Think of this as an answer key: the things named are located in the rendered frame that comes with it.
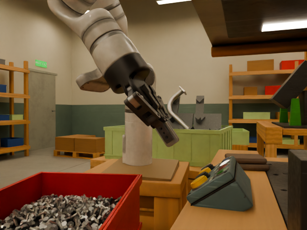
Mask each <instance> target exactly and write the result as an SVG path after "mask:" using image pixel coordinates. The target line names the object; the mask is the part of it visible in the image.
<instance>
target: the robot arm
mask: <svg viewBox="0 0 307 230"><path fill-rule="evenodd" d="M47 1H48V6H49V9H50V10H51V12H52V13H53V14H54V15H55V16H56V17H58V18H59V19H60V20H61V21H63V22H64V23H65V24H66V25H67V26H68V27H70V28H71V29H72V30H73V31H74V32H75V33H76V34H77V35H78V36H79V38H80V39H81V40H82V42H83V43H84V45H85V46H86V48H87V49H88V51H89V52H90V54H91V56H92V57H93V59H94V62H95V64H96V66H97V69H95V70H93V71H90V72H86V73H82V74H80V75H79V76H78V77H77V78H76V83H77V85H78V86H79V88H80V89H81V90H84V91H91V92H99V93H102V92H106V91H107V90H108V89H110V88H111V89H112V91H113V92H114V93H116V94H123V93H125V94H126V96H127V98H126V99H125V100H124V104H125V134H124V135H123V136H122V163H125V164H127V165H131V166H146V165H149V164H151V163H152V137H153V129H155V128H156V131H157V133H158V134H159V136H160V137H161V139H162V140H163V142H164V143H165V145H166V146H167V147H170V146H172V145H174V144H175V143H177V142H178V141H179V137H178V136H177V134H176V133H175V131H174V130H173V128H172V127H171V125H170V124H169V122H168V118H169V114H168V113H167V110H166V108H165V105H164V103H163V101H162V98H161V97H160V96H159V95H158V96H157V95H156V92H155V91H156V73H155V70H154V68H153V66H152V65H151V64H149V63H146V62H145V60H144V59H143V57H142V56H141V54H140V53H139V51H138V50H137V49H136V47H135V46H134V44H133V43H132V42H131V40H130V39H129V38H128V37H127V19H126V16H125V14H124V11H123V9H122V6H121V4H120V2H119V0H47ZM88 10H89V11H88ZM87 11H88V12H87ZM86 12H87V13H86Z"/></svg>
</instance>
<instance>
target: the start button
mask: <svg viewBox="0 0 307 230"><path fill-rule="evenodd" d="M207 179H208V178H207V177H206V176H205V175H202V176H200V177H198V178H197V179H195V180H194V181H193V182H192V183H191V187H192V189H194V188H196V187H198V186H200V185H201V184H203V183H204V182H205V181H206V180H207Z"/></svg>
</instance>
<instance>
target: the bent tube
mask: <svg viewBox="0 0 307 230"><path fill-rule="evenodd" d="M179 88H180V90H179V91H178V92H177V93H175V94H174V95H173V96H172V97H171V98H170V99H169V101H168V103H167V111H168V114H169V115H171V116H172V118H173V119H174V120H175V121H176V122H177V123H179V124H180V125H181V126H182V127H183V128H184V129H188V128H189V126H188V125H187V124H186V123H185V122H184V121H183V120H182V119H181V118H180V117H179V116H178V115H177V114H176V113H175V112H173V110H172V104H173V102H174V101H175V100H176V99H177V98H178V97H180V96H181V95H182V94H183V93H184V94H185V95H187V94H186V92H185V91H184V90H183V89H182V88H181V87H180V86H179Z"/></svg>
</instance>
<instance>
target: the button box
mask: <svg viewBox="0 0 307 230"><path fill-rule="evenodd" d="M227 160H229V161H228V162H227V163H228V165H227V166H225V167H224V168H227V169H226V170H225V171H223V172H222V173H220V174H218V175H216V174H217V173H218V172H219V171H220V170H221V169H220V170H218V169H219V168H220V167H221V166H220V165H221V164H222V162H221V163H219V164H217V165H216V166H214V167H213V168H211V171H210V172H209V173H208V174H209V175H208V176H207V178H208V179H207V180H206V181H205V182H204V183H203V184H201V185H200V186H198V187H196V188H194V189H191V191H190V192H189V193H188V195H187V200H188V201H189V203H190V204H191V206H196V207H204V208H213V209H224V210H232V211H241V212H244V211H246V210H248V209H250V208H252V207H253V199H252V191H251V183H250V179H249V177H248V176H247V174H246V173H245V171H244V170H243V169H242V168H241V166H240V164H239V163H238V162H237V161H236V159H235V157H234V156H230V158H229V159H227ZM227 163H225V164H227ZM222 169H223V168H222Z"/></svg>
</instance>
